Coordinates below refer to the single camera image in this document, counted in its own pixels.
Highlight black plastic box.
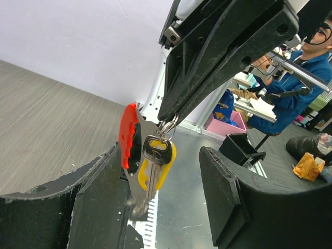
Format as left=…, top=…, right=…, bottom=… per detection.
left=219, top=133, right=266, bottom=166

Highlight pink storage box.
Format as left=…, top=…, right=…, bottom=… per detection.
left=205, top=111, right=247, bottom=136

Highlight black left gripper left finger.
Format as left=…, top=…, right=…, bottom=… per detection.
left=1, top=145, right=120, bottom=248

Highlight blue chips bag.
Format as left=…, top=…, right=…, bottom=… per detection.
left=212, top=89, right=237, bottom=127

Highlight person in blue jacket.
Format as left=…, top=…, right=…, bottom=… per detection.
left=238, top=15, right=331, bottom=135

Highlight orange paper bag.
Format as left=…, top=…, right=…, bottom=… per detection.
left=293, top=153, right=325, bottom=182

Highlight silver keys with yellow tag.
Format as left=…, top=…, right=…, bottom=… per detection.
left=137, top=114, right=178, bottom=202

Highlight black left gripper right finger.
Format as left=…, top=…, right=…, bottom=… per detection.
left=199, top=147, right=331, bottom=248

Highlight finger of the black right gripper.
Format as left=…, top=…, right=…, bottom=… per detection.
left=157, top=0, right=283, bottom=121
left=176, top=0, right=299, bottom=124

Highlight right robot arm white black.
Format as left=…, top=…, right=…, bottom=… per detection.
left=157, top=1, right=299, bottom=123

